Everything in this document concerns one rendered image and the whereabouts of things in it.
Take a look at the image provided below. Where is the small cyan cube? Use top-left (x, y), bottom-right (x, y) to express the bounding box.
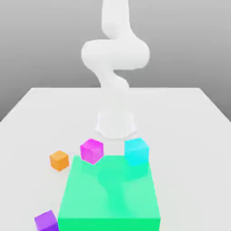
top-left (124, 138), bottom-right (150, 166)

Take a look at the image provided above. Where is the small magenta cube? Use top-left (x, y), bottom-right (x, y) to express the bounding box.
top-left (80, 138), bottom-right (104, 165)

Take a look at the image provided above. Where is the small orange cube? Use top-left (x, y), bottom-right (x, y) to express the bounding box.
top-left (49, 150), bottom-right (70, 172)

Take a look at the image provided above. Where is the small purple cube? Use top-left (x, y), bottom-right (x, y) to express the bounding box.
top-left (34, 209), bottom-right (60, 231)

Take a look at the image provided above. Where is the large green box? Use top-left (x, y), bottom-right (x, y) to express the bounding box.
top-left (57, 155), bottom-right (161, 231)

